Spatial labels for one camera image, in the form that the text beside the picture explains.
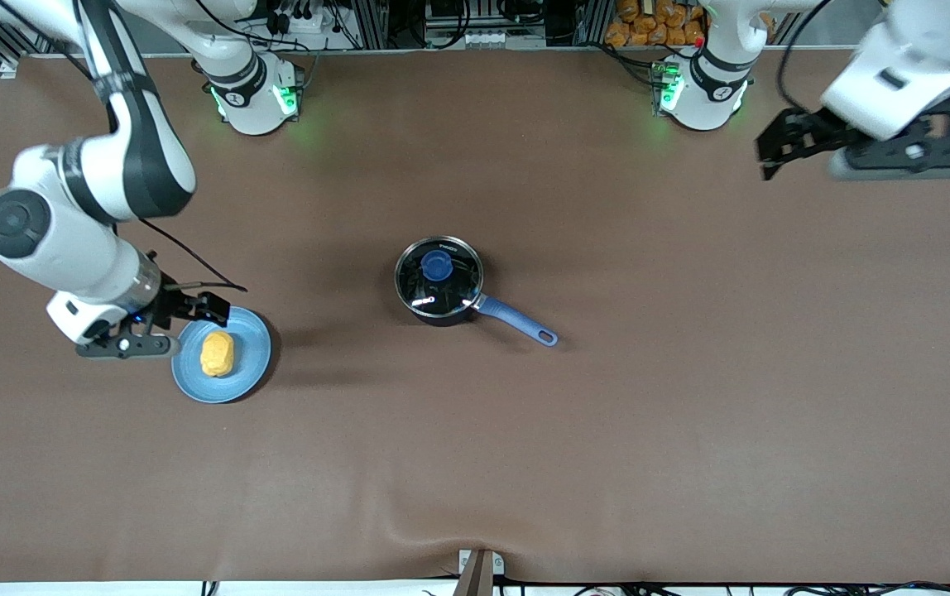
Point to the grey connector strip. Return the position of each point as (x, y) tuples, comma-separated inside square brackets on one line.
[(475, 39)]

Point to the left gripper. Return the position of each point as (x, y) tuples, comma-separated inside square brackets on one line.
[(816, 130)]

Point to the white power strip with plugs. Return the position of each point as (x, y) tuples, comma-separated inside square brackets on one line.
[(301, 23)]

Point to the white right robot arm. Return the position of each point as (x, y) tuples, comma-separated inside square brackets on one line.
[(136, 149)]

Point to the pile of orange toy food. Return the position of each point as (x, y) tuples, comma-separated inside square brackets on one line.
[(649, 25)]

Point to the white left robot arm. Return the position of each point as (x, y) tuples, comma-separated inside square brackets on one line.
[(719, 83)]

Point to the blue round plate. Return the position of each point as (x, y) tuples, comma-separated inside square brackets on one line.
[(247, 364)]

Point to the brown table mat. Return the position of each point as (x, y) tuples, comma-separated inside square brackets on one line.
[(690, 414)]

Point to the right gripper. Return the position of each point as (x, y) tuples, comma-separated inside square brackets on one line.
[(170, 303)]

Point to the metal table edge bracket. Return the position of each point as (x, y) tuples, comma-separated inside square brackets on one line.
[(479, 575)]

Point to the aluminium frame post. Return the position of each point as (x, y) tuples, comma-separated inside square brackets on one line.
[(376, 21), (595, 21)]

